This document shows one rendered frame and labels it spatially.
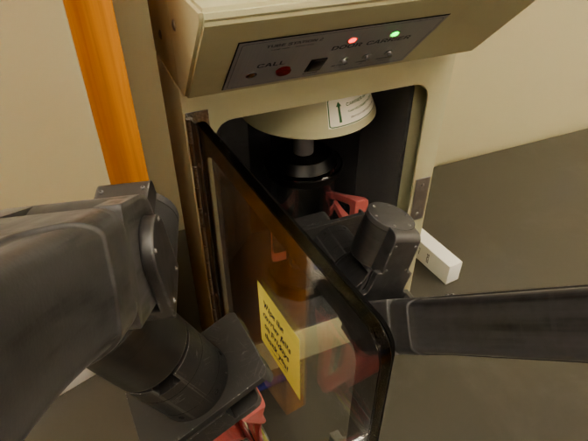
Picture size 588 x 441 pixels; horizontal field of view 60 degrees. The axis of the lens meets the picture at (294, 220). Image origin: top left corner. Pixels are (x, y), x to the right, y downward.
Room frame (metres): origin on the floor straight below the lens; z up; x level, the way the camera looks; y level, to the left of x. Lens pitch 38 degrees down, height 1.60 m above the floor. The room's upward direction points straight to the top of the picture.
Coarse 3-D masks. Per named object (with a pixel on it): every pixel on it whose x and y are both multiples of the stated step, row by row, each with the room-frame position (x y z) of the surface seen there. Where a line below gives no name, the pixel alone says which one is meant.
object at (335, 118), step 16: (352, 96) 0.56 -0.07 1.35; (368, 96) 0.59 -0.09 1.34; (272, 112) 0.55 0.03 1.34; (288, 112) 0.54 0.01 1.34; (304, 112) 0.54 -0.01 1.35; (320, 112) 0.54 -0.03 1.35; (336, 112) 0.54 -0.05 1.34; (352, 112) 0.55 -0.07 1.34; (368, 112) 0.58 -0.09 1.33; (256, 128) 0.55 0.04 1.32; (272, 128) 0.54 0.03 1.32; (288, 128) 0.54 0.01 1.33; (304, 128) 0.53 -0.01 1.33; (320, 128) 0.53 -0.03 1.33; (336, 128) 0.54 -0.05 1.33; (352, 128) 0.55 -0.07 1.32
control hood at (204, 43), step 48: (192, 0) 0.37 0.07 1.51; (240, 0) 0.37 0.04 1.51; (288, 0) 0.38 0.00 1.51; (336, 0) 0.39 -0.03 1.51; (384, 0) 0.41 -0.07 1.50; (432, 0) 0.43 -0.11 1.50; (480, 0) 0.45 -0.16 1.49; (528, 0) 0.49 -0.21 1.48; (192, 48) 0.38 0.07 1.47; (432, 48) 0.51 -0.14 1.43; (192, 96) 0.43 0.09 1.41
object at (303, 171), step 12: (288, 144) 0.63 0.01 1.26; (300, 144) 0.59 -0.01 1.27; (312, 144) 0.60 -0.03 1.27; (324, 144) 0.63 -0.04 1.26; (276, 156) 0.60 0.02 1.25; (288, 156) 0.59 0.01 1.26; (300, 156) 0.59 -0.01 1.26; (312, 156) 0.59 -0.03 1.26; (324, 156) 0.59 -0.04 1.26; (276, 168) 0.58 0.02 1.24; (288, 168) 0.57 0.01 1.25; (300, 168) 0.57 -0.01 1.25; (312, 168) 0.57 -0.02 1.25; (324, 168) 0.58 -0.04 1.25
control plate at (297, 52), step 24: (384, 24) 0.43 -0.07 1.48; (408, 24) 0.45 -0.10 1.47; (432, 24) 0.46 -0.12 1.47; (240, 48) 0.39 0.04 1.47; (264, 48) 0.40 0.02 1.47; (288, 48) 0.41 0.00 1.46; (312, 48) 0.42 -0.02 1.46; (336, 48) 0.44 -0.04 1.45; (360, 48) 0.45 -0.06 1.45; (384, 48) 0.47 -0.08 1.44; (408, 48) 0.49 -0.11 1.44; (240, 72) 0.42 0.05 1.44; (264, 72) 0.43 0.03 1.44; (312, 72) 0.46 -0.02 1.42
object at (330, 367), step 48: (240, 192) 0.34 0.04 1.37; (240, 240) 0.35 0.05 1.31; (288, 240) 0.27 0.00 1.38; (240, 288) 0.36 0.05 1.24; (288, 288) 0.27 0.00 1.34; (336, 288) 0.21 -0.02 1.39; (336, 336) 0.21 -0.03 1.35; (384, 336) 0.18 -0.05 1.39; (288, 384) 0.27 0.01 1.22; (336, 384) 0.21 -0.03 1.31; (384, 384) 0.17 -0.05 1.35; (288, 432) 0.27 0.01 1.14; (336, 432) 0.20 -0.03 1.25
